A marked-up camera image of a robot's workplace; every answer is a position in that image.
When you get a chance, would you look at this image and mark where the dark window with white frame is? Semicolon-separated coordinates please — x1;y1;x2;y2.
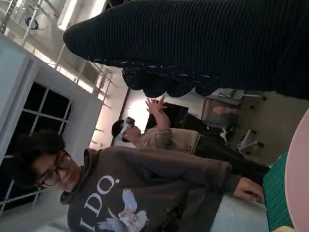
0;81;73;212

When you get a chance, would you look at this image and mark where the white VR headset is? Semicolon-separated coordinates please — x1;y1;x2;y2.
118;116;136;140

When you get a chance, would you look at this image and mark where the green cutting mat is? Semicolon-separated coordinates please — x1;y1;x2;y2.
262;149;294;232

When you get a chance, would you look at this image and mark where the person's left hand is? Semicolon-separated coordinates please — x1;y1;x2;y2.
233;177;266;204

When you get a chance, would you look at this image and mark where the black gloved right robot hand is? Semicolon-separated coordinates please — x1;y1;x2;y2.
62;0;309;101

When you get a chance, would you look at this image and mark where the black screen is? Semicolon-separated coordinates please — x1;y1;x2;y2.
144;101;190;132

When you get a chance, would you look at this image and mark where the person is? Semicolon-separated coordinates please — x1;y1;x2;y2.
9;129;266;232
111;96;270;184

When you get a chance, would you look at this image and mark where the pink bowl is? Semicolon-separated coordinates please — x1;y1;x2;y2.
284;117;309;232

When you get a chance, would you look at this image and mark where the grey office chair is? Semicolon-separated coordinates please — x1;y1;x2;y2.
201;88;267;131

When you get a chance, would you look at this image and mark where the white chair base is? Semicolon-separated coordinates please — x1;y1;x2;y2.
238;129;265;155

